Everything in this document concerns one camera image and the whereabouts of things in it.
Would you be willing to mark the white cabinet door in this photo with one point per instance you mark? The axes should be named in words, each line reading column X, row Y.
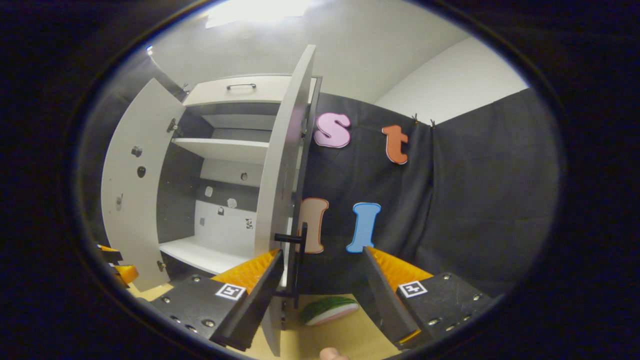
column 135, row 225
column 280, row 175

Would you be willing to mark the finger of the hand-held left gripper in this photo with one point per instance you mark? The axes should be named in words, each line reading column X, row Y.
column 126, row 274
column 111, row 254

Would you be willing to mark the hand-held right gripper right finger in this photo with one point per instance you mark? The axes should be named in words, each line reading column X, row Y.
column 385, row 295

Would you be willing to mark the metal door hinge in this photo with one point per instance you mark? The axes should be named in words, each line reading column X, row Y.
column 173, row 126

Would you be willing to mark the white cabinet drawer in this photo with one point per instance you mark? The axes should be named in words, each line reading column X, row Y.
column 210, row 95

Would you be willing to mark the white cabinet shelf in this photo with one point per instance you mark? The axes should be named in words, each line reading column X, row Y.
column 225, row 149

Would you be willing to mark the grey and white cabinet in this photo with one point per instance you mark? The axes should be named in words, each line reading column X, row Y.
column 175, row 200

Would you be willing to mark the watermelon slice toy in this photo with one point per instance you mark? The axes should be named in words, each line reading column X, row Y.
column 330, row 310

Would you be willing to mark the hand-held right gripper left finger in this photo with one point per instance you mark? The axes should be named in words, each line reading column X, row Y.
column 260, row 295

